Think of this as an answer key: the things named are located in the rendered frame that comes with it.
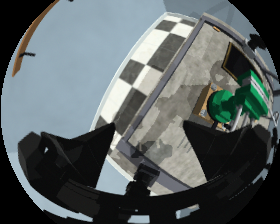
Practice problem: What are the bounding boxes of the tan wooden block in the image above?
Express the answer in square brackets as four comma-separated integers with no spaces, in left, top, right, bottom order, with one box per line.
[193,83,225,131]

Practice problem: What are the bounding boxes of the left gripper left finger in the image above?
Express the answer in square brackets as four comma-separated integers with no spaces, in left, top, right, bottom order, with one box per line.
[40,122,116,189]

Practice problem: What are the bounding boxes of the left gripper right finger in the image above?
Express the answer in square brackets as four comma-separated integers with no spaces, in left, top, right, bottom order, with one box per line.
[183,120,252,182]

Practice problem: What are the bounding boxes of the green bench vise body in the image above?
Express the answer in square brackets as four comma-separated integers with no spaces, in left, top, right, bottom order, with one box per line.
[209,69,269,123]

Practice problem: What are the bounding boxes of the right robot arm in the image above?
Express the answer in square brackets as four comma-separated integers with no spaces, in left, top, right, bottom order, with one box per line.
[248,34,267,52]

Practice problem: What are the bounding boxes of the black rectangular mat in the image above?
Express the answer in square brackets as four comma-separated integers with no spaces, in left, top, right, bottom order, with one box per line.
[221,41,263,84]

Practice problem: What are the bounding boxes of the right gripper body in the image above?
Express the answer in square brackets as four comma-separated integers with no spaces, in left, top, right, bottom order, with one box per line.
[273,128,279,159]

